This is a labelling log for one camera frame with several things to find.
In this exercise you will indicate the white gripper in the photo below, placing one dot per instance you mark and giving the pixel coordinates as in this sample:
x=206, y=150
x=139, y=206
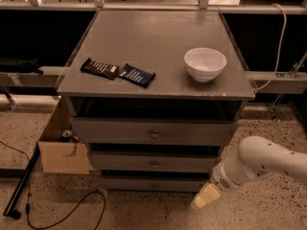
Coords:
x=221, y=180

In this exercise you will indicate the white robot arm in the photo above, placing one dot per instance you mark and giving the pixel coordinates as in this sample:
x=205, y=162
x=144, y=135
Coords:
x=256, y=158

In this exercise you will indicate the grey drawer cabinet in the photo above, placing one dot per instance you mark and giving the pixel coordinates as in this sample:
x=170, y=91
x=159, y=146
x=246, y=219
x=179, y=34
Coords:
x=156, y=42

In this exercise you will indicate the grey top drawer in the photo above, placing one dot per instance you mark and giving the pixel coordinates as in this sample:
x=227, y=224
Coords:
x=152, y=132

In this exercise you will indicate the white bowl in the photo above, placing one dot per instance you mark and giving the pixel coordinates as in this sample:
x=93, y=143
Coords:
x=204, y=64

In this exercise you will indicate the blue snack bar wrapper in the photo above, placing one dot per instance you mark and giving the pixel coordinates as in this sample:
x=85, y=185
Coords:
x=135, y=75

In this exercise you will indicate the cardboard box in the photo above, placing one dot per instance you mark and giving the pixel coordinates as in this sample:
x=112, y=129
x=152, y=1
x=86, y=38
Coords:
x=58, y=155

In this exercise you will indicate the metal can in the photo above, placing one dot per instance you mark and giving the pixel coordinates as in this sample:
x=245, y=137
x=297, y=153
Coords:
x=67, y=134

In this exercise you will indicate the brown snack bar wrapper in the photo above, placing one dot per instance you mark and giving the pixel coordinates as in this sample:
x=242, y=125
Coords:
x=100, y=69

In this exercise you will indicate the black metal floor bar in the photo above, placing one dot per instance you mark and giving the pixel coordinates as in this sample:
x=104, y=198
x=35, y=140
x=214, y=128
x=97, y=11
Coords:
x=23, y=175

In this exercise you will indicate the black object on ledge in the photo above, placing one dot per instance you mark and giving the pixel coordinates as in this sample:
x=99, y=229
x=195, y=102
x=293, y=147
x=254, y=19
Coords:
x=18, y=65

